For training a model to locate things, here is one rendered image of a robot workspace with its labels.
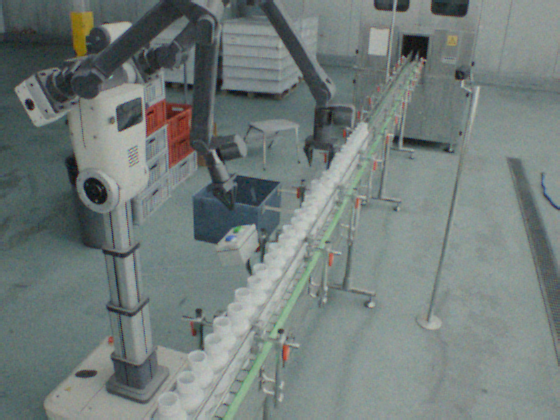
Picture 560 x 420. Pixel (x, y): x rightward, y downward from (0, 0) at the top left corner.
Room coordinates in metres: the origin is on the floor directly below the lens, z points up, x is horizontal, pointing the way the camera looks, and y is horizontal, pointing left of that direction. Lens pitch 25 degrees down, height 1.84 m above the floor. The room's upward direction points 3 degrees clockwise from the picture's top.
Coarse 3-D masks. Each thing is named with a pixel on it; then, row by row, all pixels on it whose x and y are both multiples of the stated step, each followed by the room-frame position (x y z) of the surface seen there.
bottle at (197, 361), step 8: (192, 352) 0.75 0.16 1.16; (200, 352) 0.76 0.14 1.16; (192, 360) 0.75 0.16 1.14; (200, 360) 0.76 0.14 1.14; (192, 368) 0.72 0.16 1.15; (200, 368) 0.73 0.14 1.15; (208, 368) 0.75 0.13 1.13; (200, 376) 0.72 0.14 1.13; (208, 376) 0.73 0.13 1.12; (200, 384) 0.71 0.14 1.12; (208, 384) 0.72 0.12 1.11; (208, 392) 0.72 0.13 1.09; (208, 408) 0.72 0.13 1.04; (208, 416) 0.72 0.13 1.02
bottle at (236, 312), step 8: (232, 304) 0.92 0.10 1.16; (240, 304) 0.92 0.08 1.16; (232, 312) 0.89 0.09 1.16; (240, 312) 0.89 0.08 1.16; (232, 320) 0.89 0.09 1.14; (240, 320) 0.89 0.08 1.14; (248, 320) 0.92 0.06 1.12; (232, 328) 0.88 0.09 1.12; (240, 328) 0.89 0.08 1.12; (248, 328) 0.90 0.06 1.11; (240, 336) 0.88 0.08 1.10; (248, 336) 0.90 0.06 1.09; (248, 344) 0.90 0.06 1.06; (240, 352) 0.88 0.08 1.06; (240, 360) 0.88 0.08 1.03; (248, 360) 0.90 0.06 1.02
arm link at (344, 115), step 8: (320, 96) 1.55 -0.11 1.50; (320, 104) 1.55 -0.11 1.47; (328, 104) 1.56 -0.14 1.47; (336, 104) 1.56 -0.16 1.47; (344, 104) 1.57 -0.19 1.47; (336, 112) 1.55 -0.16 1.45; (344, 112) 1.55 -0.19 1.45; (352, 112) 1.54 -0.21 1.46; (336, 120) 1.54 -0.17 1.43; (344, 120) 1.54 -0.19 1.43; (352, 120) 1.55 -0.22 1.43
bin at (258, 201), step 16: (240, 176) 2.24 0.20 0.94; (208, 192) 2.13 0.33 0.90; (240, 192) 2.24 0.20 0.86; (256, 192) 2.22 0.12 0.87; (272, 192) 2.05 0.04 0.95; (288, 192) 2.11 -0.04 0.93; (192, 208) 1.98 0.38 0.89; (208, 208) 1.96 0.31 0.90; (224, 208) 1.94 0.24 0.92; (240, 208) 1.92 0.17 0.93; (256, 208) 1.89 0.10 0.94; (272, 208) 1.93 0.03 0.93; (208, 224) 1.96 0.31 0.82; (224, 224) 1.94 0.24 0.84; (240, 224) 1.92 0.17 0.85; (256, 224) 1.89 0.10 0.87; (272, 224) 2.08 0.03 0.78; (208, 240) 1.96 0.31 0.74
